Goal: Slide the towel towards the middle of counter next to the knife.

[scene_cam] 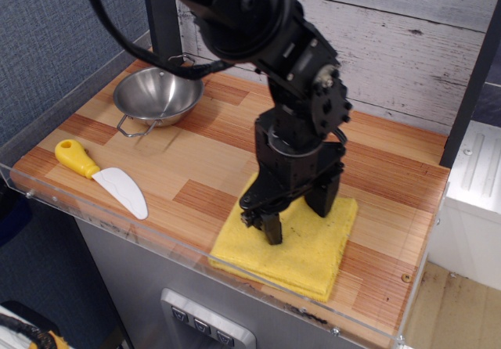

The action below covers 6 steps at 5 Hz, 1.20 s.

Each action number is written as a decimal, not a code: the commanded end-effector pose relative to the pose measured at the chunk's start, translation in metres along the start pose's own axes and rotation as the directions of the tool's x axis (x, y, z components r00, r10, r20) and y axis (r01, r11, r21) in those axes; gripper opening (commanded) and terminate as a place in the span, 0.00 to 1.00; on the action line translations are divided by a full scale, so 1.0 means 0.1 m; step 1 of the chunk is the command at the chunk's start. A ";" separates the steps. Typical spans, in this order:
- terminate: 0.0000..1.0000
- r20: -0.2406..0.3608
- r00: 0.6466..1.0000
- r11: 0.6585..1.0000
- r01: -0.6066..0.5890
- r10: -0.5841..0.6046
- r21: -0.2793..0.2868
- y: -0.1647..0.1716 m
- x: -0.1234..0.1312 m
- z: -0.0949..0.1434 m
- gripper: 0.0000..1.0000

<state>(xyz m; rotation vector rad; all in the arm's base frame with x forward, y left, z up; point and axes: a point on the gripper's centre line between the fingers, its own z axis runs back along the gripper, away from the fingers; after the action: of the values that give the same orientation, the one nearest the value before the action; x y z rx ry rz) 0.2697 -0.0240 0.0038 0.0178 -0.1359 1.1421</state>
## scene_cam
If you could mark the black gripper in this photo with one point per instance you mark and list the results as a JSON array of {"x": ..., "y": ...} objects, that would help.
[{"x": 292, "y": 163}]

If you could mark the yellow cloth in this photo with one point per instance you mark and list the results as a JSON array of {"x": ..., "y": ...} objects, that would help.
[{"x": 308, "y": 259}]

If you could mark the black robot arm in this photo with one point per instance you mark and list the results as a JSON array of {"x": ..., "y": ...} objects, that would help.
[{"x": 299, "y": 63}]

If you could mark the clear acrylic table guard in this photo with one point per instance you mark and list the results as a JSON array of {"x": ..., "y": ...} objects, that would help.
[{"x": 174, "y": 189}]

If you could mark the silver dispenser button panel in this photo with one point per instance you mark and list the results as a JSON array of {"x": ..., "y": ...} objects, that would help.
[{"x": 205, "y": 321}]

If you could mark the grey toy fridge cabinet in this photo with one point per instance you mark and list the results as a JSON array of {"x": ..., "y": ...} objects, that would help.
[{"x": 160, "y": 278}]

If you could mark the white toy sink unit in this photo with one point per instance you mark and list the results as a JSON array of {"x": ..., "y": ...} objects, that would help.
[{"x": 466, "y": 236}]

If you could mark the yellow black object bottom left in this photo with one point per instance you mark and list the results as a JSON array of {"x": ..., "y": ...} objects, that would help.
[{"x": 38, "y": 338}]

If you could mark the yellow handled white knife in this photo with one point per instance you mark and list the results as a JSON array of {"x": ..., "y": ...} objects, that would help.
[{"x": 71, "y": 153}]

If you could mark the metal bowl with handles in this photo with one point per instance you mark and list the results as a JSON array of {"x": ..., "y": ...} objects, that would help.
[{"x": 156, "y": 98}]

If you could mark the black vertical post right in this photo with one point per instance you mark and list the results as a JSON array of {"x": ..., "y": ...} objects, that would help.
[{"x": 475, "y": 85}]

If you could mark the black vertical post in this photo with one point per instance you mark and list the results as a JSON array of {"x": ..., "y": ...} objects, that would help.
[
  {"x": 164, "y": 29},
  {"x": 475, "y": 85}
]

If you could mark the black vertical post left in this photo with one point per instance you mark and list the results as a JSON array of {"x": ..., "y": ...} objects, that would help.
[{"x": 164, "y": 29}]

